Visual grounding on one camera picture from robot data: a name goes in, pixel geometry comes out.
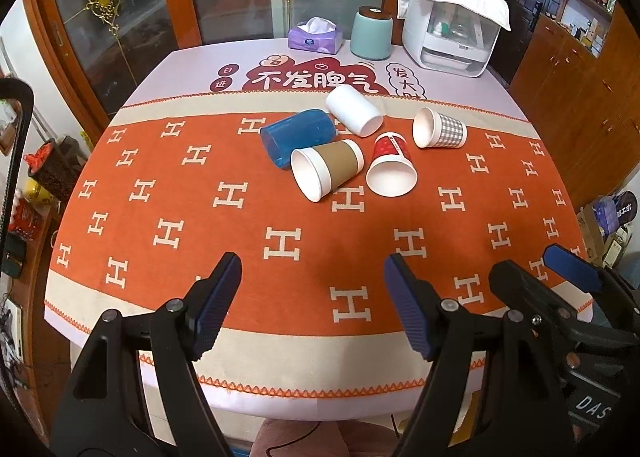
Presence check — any teal canister brown lid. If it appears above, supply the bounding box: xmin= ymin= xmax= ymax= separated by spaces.
xmin=349 ymin=6 xmax=393 ymax=61

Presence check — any orange H-pattern tablecloth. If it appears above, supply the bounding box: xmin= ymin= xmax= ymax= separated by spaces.
xmin=44 ymin=39 xmax=591 ymax=419

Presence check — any white countertop appliance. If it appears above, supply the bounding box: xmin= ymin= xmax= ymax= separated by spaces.
xmin=402 ymin=0 xmax=501 ymax=78

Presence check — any purple tissue pack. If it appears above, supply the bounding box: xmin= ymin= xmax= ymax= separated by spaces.
xmin=288 ymin=16 xmax=344 ymax=54

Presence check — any white plastic cup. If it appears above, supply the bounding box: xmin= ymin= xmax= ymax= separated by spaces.
xmin=326 ymin=84 xmax=384 ymax=138

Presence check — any brown wooden sideboard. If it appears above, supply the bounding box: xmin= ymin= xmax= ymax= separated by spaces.
xmin=509 ymin=8 xmax=639 ymax=209

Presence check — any black cable at left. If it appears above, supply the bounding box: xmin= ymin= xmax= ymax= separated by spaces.
xmin=0 ymin=77 xmax=36 ymax=418

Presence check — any blue translucent plastic cup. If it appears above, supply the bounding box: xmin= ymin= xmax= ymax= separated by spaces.
xmin=259 ymin=110 xmax=336 ymax=169

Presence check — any grey checkered paper cup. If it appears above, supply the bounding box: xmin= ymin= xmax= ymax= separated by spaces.
xmin=412 ymin=107 xmax=468 ymax=148

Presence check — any brown sleeve paper cup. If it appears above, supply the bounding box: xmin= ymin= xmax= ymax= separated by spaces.
xmin=290 ymin=140 xmax=364 ymax=203

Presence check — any pink chair cushion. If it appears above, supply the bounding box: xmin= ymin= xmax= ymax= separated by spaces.
xmin=250 ymin=419 xmax=398 ymax=457

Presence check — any red paper cup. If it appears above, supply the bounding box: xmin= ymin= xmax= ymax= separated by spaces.
xmin=366 ymin=132 xmax=418 ymax=198

